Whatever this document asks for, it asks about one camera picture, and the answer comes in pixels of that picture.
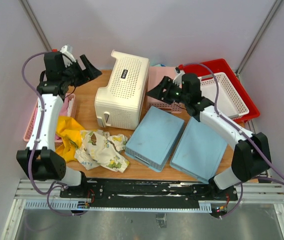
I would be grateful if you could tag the printed white baby cloth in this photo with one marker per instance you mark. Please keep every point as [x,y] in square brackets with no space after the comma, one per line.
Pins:
[99,148]

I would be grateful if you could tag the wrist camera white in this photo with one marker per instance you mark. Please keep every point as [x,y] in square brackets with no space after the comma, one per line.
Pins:
[67,57]
[178,78]

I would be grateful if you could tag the pink perforated basket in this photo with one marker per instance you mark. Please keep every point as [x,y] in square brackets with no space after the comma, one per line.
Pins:
[155,75]

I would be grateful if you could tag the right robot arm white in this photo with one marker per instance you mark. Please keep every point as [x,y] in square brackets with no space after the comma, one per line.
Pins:
[251,150]

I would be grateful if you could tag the pink cloth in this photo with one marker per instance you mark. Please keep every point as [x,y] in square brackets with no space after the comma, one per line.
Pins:
[67,107]

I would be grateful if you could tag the teal white sock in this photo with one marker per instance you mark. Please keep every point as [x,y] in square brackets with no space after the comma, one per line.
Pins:
[159,65]

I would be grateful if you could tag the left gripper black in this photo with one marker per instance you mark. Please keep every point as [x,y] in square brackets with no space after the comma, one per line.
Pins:
[91,72]

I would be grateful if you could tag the blue perforated basket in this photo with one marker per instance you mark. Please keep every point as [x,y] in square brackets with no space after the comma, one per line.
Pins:
[154,139]
[199,151]

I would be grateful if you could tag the yellow cloth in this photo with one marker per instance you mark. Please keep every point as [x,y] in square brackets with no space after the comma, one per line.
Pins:
[69,130]

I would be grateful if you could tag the large cream laundry basket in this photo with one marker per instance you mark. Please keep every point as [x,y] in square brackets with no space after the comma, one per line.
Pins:
[119,104]

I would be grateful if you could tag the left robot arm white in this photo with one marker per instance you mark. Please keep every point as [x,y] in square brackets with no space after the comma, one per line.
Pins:
[43,166]

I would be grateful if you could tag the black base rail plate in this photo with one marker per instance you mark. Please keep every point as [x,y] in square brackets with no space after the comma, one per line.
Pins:
[146,194]

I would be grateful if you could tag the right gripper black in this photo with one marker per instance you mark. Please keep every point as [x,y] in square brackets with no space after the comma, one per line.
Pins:
[166,84]

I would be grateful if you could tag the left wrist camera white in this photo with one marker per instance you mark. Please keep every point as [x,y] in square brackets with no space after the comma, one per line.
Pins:
[67,57]

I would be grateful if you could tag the pink basket with clothes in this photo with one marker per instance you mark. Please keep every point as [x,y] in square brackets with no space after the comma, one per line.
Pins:
[29,129]

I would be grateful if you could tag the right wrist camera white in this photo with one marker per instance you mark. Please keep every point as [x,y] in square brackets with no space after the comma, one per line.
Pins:
[178,78]

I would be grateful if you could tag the white perforated basket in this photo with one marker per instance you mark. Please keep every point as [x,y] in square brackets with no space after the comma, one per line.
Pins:
[229,101]

